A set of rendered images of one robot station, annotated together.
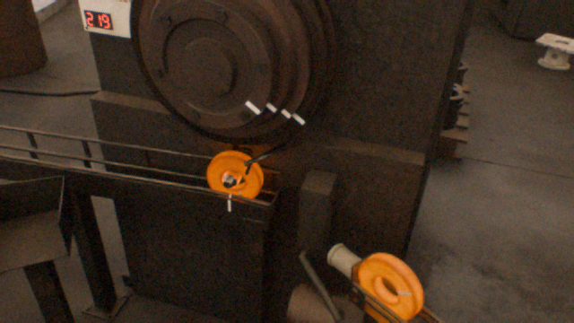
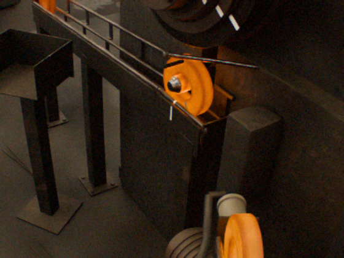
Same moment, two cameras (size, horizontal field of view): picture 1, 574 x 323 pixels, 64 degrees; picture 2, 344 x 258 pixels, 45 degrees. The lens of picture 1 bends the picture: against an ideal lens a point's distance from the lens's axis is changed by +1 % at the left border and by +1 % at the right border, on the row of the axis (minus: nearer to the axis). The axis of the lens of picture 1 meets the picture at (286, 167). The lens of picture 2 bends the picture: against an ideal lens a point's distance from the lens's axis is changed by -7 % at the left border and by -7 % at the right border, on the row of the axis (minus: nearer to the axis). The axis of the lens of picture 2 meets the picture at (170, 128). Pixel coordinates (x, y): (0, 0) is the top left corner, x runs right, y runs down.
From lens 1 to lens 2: 54 cm
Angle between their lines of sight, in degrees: 32
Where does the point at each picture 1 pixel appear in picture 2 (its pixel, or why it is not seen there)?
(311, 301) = (193, 246)
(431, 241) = not seen: outside the picture
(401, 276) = (242, 245)
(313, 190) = (238, 120)
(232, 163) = (183, 66)
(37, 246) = (29, 86)
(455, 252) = not seen: outside the picture
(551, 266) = not seen: outside the picture
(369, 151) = (322, 102)
